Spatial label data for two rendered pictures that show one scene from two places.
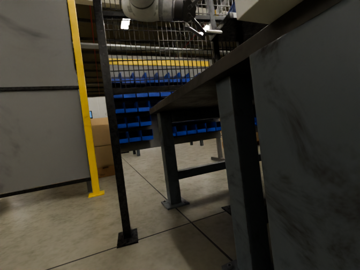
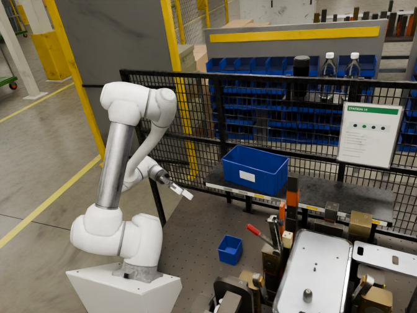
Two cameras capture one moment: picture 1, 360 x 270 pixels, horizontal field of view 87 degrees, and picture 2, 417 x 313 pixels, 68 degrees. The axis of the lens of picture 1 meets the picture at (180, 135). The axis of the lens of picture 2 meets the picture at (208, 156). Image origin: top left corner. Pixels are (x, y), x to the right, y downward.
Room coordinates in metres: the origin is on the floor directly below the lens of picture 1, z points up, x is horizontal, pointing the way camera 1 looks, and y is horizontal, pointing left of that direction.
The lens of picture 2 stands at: (-0.01, -1.30, 2.03)
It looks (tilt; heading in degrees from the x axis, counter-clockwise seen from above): 32 degrees down; 46
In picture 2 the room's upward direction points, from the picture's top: 8 degrees counter-clockwise
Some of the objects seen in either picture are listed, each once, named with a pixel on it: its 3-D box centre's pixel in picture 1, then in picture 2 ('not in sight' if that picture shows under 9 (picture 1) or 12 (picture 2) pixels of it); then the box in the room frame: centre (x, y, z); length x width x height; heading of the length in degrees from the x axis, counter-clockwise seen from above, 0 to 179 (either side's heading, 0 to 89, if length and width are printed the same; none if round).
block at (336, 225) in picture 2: not in sight; (326, 246); (0.99, -0.95, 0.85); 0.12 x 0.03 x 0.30; 105
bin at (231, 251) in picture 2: not in sight; (230, 249); (0.78, -0.54, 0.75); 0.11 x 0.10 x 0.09; 15
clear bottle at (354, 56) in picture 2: not in sight; (352, 76); (1.36, -0.84, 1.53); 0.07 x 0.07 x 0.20
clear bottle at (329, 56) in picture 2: not in sight; (327, 75); (1.33, -0.74, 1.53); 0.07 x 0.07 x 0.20
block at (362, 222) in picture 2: not in sight; (355, 248); (1.03, -1.06, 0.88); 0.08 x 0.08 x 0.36; 15
